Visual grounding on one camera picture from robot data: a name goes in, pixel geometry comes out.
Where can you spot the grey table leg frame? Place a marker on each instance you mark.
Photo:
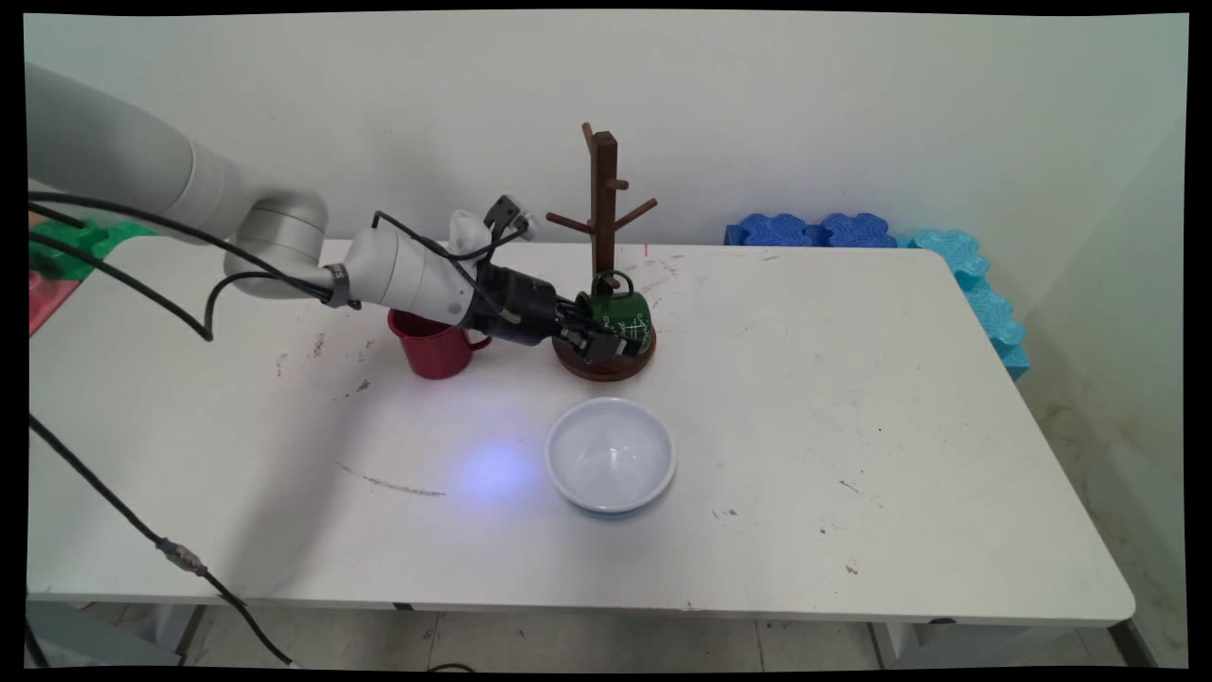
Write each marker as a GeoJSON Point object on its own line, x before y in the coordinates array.
{"type": "Point", "coordinates": [104, 639]}

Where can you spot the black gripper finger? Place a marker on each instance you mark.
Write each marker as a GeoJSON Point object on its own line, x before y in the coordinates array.
{"type": "Point", "coordinates": [579, 314]}
{"type": "Point", "coordinates": [611, 341]}

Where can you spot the wooden mug tree stand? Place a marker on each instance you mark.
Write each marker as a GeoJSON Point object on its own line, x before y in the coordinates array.
{"type": "Point", "coordinates": [603, 189]}

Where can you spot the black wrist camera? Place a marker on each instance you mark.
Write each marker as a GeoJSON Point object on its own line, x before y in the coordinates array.
{"type": "Point", "coordinates": [511, 216]}

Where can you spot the white ceramic bowl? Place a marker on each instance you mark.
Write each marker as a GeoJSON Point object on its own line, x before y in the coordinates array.
{"type": "Point", "coordinates": [611, 459]}

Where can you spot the pink foam puzzle mat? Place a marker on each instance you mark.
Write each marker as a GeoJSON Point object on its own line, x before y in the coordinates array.
{"type": "Point", "coordinates": [47, 301]}

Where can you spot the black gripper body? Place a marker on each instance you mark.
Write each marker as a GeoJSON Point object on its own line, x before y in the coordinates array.
{"type": "Point", "coordinates": [525, 308]}

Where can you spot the cyan foam puzzle mat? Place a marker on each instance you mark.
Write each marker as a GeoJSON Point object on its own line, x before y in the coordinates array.
{"type": "Point", "coordinates": [952, 251]}
{"type": "Point", "coordinates": [1015, 360]}
{"type": "Point", "coordinates": [994, 317]}

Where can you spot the thin black rod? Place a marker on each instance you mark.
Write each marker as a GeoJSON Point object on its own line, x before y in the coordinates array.
{"type": "Point", "coordinates": [59, 218]}

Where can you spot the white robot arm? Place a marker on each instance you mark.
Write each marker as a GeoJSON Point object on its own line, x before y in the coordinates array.
{"type": "Point", "coordinates": [142, 161]}

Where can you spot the green foam puzzle mat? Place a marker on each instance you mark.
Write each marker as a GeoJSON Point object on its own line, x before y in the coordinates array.
{"type": "Point", "coordinates": [71, 248]}

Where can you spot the green enamel mug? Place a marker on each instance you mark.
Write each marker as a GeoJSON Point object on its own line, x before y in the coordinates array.
{"type": "Point", "coordinates": [620, 301]}

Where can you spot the blue foam puzzle mat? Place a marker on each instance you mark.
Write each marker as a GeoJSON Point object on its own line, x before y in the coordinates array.
{"type": "Point", "coordinates": [857, 231]}
{"type": "Point", "coordinates": [776, 231]}

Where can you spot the red enamel mug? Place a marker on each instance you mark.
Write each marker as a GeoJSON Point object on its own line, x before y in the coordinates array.
{"type": "Point", "coordinates": [431, 355]}

